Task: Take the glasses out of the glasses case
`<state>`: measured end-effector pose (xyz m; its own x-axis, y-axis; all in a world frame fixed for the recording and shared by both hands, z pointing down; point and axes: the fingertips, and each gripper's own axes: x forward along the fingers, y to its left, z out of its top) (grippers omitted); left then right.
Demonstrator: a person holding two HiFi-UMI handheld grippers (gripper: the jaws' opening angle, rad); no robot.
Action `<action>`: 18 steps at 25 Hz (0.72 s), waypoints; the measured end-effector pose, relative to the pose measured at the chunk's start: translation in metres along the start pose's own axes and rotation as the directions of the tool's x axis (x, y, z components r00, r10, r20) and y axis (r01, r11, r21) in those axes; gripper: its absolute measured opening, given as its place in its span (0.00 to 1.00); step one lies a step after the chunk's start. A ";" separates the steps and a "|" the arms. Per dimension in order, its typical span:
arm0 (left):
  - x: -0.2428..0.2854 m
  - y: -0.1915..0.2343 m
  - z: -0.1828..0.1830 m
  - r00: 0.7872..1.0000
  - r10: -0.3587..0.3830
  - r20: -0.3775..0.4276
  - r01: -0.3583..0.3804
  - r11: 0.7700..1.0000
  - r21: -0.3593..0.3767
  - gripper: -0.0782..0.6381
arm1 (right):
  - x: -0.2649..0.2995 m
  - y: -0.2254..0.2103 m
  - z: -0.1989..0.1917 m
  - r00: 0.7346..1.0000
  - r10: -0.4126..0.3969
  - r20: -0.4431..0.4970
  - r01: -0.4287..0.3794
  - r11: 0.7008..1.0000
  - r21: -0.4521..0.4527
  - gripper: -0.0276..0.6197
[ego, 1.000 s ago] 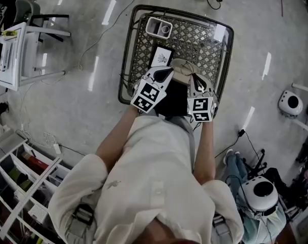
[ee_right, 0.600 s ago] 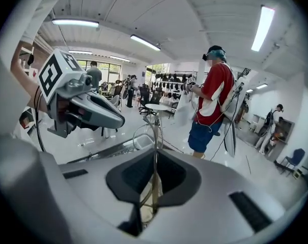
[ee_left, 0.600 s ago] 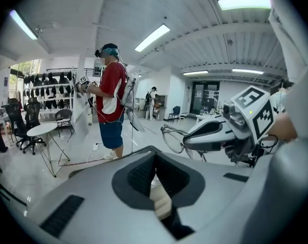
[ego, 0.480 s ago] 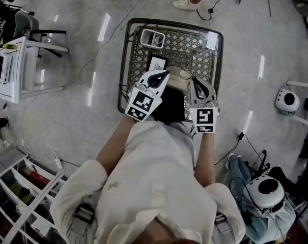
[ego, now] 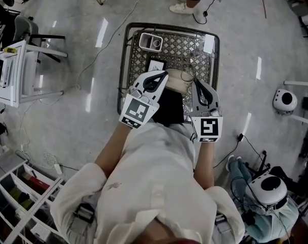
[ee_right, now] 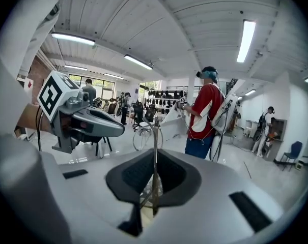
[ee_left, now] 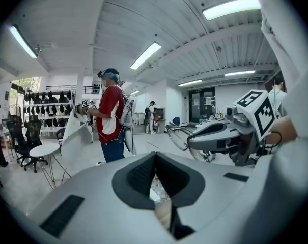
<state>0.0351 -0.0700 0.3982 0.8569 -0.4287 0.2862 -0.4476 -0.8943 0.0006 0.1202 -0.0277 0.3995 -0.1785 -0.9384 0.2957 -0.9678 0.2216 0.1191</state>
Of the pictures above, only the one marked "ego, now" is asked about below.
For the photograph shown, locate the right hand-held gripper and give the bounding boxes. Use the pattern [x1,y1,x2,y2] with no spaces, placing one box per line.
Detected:
[191,80,224,143]

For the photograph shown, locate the person's white shirt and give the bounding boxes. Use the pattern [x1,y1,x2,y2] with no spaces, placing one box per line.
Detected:
[50,122,246,244]

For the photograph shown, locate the person's right forearm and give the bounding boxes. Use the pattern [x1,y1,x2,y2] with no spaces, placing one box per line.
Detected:
[193,140,217,189]

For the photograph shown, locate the white translucent card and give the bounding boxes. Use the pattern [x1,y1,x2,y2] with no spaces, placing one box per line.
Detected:
[203,34,217,54]

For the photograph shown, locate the person's black trousers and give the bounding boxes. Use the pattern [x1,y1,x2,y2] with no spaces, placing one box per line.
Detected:
[152,87,185,125]

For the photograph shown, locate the grey chair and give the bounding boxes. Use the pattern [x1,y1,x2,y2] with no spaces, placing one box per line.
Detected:
[13,15,68,63]

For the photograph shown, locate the black strap buckle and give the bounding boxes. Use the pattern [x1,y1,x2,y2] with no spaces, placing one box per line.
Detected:
[74,203,95,224]
[215,213,233,234]

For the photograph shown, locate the black cable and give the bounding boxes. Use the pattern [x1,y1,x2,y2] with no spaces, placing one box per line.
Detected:
[212,133,269,170]
[191,0,230,25]

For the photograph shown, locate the person's left forearm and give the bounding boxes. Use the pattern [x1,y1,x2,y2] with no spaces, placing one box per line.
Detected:
[94,123,133,179]

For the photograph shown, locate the black office chair base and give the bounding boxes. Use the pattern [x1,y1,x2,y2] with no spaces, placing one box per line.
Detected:
[244,150,272,179]

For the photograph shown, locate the white keyboard-like device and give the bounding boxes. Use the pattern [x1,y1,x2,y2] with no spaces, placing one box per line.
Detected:
[0,58,15,88]

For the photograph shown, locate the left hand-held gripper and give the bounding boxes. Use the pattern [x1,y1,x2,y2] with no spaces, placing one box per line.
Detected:
[119,70,170,130]

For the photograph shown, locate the beige glasses case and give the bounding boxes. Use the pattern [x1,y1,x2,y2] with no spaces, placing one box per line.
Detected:
[165,69,195,94]

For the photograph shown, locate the thin wire-frame glasses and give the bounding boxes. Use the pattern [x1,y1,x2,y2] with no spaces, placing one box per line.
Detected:
[180,70,198,85]

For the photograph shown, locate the white shelf unit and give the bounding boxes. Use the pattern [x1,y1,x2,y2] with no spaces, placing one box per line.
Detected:
[0,152,65,244]

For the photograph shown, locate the black metal rack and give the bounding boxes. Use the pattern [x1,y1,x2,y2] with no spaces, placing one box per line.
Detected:
[298,15,308,46]

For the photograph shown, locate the white plastic organizer box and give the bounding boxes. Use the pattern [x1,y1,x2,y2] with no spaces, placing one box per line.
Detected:
[138,33,164,52]

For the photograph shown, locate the black box with white picture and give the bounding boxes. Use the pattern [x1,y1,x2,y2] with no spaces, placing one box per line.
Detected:
[146,56,167,73]

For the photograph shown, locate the white cart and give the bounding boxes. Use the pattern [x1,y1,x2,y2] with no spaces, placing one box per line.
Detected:
[0,40,65,108]

